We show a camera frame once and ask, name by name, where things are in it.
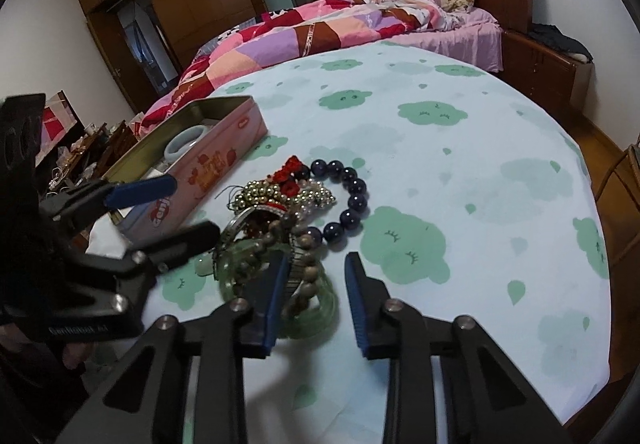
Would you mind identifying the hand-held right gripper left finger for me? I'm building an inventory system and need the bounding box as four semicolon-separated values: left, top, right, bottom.
65;251;293;444

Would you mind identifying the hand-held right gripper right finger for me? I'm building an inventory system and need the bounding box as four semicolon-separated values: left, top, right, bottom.
344;251;576;444

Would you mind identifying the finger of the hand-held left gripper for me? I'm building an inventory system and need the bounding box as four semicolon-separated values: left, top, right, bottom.
39;174;178;231
67;220;222;277

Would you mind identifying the green jade bangle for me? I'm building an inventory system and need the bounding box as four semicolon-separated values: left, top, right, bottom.
215;244;338;340

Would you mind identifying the silver metal bangle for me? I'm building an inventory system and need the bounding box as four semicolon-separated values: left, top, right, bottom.
217;207;288;255

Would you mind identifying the wooden bead bracelet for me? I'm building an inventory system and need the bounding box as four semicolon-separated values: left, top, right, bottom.
227;217;326;320

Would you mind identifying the pink tin box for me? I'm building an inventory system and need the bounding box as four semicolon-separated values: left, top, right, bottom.
95;95;269;237

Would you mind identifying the gold bead bracelet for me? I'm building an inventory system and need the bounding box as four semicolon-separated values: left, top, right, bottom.
235;179;286;207

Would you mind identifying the dark blue bead bracelet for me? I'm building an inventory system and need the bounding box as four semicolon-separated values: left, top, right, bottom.
300;159;372;242

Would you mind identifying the grey jade bangle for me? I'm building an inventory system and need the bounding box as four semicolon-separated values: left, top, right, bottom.
164;124;207;160

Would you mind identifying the cluttered wooden side table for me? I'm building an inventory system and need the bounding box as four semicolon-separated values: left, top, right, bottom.
35;92;141;195

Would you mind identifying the cloud print table cloth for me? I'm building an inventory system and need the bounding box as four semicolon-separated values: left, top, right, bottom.
85;40;613;444

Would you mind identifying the brown wooden wardrobe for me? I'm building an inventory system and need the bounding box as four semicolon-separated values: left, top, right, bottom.
75;0;368;112

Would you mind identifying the patchwork quilt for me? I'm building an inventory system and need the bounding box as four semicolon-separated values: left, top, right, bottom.
140;0;451;135

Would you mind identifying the pink bed sheet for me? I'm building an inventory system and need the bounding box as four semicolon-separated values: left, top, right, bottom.
390;7;503;72

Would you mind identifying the wooden nightstand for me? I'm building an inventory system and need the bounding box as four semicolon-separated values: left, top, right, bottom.
502;27;596;112

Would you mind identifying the dark clothes pile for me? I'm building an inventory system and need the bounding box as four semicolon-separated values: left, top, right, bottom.
527;23;594;62

